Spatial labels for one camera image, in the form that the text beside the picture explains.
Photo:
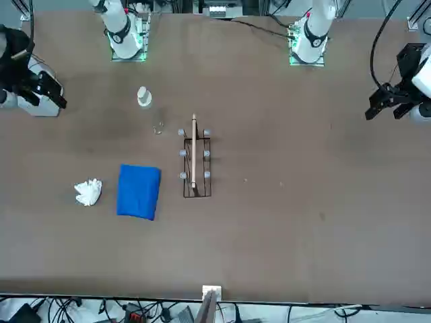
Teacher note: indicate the small lidded trash bin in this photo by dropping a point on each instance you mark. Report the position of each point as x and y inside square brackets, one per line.
[46, 108]

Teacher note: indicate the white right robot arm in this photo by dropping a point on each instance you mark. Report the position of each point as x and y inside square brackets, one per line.
[121, 30]

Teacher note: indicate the aluminium frame profile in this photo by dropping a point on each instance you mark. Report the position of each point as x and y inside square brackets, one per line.
[413, 23]

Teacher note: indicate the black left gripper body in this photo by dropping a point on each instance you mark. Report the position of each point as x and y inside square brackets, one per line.
[402, 94]

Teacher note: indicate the folded blue cloth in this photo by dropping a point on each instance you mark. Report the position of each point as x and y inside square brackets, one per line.
[138, 191]

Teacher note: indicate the large black power adapter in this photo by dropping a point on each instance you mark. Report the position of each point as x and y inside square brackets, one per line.
[23, 314]

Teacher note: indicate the aluminium camera post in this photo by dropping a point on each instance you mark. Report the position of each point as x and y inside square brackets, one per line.
[208, 309]

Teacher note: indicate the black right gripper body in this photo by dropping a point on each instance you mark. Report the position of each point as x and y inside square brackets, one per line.
[28, 84]

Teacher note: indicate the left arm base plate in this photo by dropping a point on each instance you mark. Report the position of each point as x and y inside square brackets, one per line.
[294, 61]

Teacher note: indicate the red and black device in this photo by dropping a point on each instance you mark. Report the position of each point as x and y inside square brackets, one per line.
[134, 316]

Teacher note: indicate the white tissue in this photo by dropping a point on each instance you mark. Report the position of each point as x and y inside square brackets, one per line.
[88, 192]

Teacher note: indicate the tall clear glass bottle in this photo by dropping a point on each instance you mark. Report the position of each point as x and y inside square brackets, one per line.
[144, 97]

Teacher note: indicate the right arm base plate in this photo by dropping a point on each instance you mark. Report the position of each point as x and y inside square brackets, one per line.
[142, 40]

